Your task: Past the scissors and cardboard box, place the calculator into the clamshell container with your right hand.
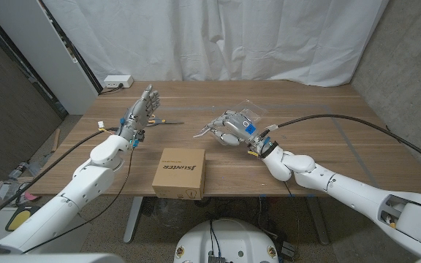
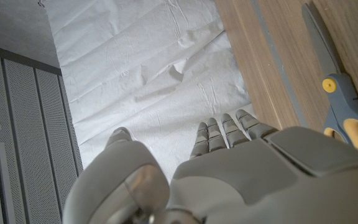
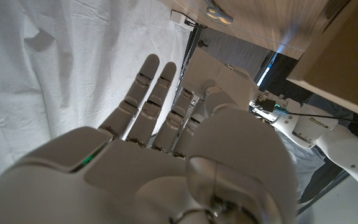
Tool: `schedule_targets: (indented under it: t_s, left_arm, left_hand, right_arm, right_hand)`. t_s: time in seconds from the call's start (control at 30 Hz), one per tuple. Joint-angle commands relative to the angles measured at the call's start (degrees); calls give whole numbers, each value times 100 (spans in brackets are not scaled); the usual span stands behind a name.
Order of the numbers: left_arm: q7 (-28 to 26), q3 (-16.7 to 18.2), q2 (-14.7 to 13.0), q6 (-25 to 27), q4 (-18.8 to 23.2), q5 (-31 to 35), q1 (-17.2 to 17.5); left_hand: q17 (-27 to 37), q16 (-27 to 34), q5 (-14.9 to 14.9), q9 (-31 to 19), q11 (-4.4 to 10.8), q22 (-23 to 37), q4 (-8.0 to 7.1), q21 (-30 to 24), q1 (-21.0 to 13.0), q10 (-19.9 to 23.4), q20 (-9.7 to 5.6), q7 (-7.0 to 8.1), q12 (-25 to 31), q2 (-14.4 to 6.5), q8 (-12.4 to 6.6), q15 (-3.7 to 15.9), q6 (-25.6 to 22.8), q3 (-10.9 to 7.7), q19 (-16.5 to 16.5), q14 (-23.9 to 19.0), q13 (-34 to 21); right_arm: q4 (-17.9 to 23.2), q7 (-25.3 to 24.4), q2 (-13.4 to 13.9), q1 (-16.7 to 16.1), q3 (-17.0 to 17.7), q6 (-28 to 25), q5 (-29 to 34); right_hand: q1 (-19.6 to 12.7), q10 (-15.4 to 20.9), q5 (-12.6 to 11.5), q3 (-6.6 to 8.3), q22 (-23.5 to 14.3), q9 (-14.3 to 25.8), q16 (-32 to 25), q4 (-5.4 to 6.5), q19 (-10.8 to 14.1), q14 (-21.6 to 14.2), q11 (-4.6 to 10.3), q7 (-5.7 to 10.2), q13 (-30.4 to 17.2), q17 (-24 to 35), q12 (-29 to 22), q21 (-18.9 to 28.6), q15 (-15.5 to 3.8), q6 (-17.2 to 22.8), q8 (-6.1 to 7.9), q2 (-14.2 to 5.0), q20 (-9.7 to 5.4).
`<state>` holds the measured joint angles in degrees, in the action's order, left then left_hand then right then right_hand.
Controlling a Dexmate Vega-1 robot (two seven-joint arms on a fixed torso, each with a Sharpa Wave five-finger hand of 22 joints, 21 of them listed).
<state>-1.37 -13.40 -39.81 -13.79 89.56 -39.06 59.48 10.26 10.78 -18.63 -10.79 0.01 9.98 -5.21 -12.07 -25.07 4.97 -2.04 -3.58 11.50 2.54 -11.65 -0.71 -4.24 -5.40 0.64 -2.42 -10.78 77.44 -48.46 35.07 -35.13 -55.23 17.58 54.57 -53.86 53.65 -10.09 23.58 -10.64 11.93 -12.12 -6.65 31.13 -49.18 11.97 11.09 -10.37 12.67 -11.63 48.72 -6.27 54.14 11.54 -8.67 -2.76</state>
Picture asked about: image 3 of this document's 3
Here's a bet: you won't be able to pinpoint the grey scissors with yellow handles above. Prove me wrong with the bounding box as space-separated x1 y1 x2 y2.
204 0 234 25

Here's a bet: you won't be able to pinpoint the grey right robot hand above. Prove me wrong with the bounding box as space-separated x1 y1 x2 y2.
0 54 298 224

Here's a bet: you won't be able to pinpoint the brown cardboard box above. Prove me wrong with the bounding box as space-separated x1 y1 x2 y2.
287 0 358 123

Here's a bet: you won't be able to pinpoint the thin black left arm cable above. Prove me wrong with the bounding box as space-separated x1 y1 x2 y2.
286 112 358 121

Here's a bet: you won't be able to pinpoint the white curtain cloth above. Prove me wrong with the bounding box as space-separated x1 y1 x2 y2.
0 0 195 200

